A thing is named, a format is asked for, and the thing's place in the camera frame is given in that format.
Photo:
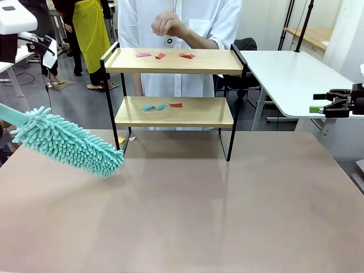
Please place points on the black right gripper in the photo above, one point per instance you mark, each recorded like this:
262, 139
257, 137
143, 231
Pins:
358, 95

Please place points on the teal microfibre duster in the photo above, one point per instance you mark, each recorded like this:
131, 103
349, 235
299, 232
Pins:
71, 142

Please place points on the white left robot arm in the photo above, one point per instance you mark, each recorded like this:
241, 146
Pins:
17, 17

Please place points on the person's left forearm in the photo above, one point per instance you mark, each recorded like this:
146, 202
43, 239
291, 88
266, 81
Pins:
199, 41

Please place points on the person's right forearm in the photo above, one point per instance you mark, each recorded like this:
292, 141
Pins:
138, 85

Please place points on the two-tier wooden black-framed shelf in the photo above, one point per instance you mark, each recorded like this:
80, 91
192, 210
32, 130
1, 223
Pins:
173, 64

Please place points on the person's left hand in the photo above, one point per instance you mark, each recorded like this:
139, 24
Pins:
169, 24

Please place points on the white side table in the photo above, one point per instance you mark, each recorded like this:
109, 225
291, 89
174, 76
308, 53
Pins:
298, 76

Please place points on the wooden background desk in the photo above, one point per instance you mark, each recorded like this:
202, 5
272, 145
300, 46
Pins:
315, 35

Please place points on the black pole stand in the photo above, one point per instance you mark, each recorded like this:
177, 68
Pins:
305, 25

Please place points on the black tripod stand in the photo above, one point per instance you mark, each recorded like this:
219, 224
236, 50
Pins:
287, 22

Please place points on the black office chair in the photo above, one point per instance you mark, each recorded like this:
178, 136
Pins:
248, 44

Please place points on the wide red paper scrap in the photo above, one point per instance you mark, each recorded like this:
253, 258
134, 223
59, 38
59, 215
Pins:
185, 56

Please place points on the flat red paper scrap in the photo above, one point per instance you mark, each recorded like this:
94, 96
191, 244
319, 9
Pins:
176, 105

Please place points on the short teal paper scrap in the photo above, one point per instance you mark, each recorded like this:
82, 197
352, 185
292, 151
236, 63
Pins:
161, 107

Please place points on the white name badge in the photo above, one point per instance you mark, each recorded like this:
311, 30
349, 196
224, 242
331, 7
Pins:
170, 41

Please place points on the folded red paper scrap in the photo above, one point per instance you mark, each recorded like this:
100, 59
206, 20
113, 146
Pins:
160, 56

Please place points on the long teal paper scrap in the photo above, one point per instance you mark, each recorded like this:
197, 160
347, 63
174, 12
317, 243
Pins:
148, 108

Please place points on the pink paper scrap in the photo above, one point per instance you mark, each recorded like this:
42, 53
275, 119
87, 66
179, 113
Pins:
143, 54

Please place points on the person in white coat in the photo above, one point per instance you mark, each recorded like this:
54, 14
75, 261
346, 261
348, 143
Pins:
133, 28

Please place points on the yellow paper scrap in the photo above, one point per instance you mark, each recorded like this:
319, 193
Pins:
121, 138

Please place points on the person in yellow apron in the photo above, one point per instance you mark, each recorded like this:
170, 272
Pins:
91, 34

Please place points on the grey metal frame piece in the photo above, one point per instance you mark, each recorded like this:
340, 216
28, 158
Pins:
360, 165

